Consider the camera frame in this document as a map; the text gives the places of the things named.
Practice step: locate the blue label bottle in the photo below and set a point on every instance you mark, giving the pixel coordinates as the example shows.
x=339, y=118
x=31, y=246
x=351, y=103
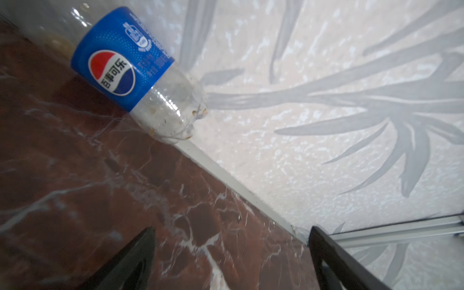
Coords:
x=108, y=45

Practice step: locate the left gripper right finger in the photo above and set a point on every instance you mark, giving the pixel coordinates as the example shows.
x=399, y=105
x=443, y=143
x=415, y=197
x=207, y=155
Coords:
x=335, y=268

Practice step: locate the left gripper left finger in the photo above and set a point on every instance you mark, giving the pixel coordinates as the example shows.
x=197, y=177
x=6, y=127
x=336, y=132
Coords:
x=129, y=269

